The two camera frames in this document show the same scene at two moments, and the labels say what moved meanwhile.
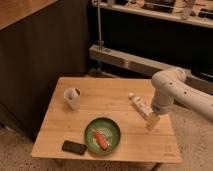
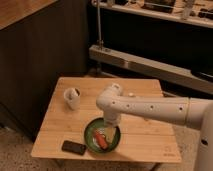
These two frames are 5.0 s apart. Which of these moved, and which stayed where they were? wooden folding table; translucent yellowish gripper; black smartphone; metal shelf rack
Moved: translucent yellowish gripper
Stayed: black smartphone; metal shelf rack; wooden folding table
